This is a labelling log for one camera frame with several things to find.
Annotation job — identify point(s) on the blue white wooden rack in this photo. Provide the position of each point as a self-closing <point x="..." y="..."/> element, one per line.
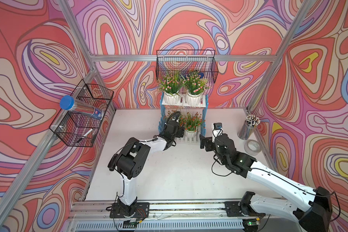
<point x="199" y="110"/>

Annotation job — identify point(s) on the clear tape roll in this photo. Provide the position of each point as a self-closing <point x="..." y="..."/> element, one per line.
<point x="252" y="147"/>

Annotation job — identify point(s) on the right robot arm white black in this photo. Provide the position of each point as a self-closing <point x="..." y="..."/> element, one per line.
<point x="310" y="207"/>

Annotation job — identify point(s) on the black wire basket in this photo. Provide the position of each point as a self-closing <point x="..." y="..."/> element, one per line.
<point x="185" y="60"/>
<point x="73" y="125"/>

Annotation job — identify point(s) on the clear cup of pencils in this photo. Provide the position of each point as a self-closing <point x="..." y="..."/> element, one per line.
<point x="250" y="124"/>

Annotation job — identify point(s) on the black wire basket left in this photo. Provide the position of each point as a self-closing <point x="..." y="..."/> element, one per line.
<point x="73" y="125"/>

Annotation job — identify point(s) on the white marker pen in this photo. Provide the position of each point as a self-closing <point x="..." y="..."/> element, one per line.
<point x="85" y="135"/>

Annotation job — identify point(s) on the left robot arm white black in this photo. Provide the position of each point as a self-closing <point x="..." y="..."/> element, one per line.
<point x="129" y="163"/>

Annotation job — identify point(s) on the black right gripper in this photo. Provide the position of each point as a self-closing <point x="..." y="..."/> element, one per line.
<point x="208" y="142"/>

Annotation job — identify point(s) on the red flower potted plant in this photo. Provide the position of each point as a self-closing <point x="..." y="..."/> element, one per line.
<point x="174" y="115"/>
<point x="192" y="124"/>

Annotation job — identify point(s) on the black wire basket back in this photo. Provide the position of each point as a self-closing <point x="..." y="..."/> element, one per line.
<point x="185" y="60"/>

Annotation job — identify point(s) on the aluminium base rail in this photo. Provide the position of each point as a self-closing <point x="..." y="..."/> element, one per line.
<point x="172" y="216"/>

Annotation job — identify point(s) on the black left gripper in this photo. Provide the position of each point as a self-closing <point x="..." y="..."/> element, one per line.
<point x="180" y="132"/>

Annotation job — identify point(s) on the pink flower potted plant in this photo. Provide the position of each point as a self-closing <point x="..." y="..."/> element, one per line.
<point x="195" y="88"/>
<point x="170" y="85"/>

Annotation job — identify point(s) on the blue capped pencil tube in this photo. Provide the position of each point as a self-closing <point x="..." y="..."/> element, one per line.
<point x="71" y="104"/>

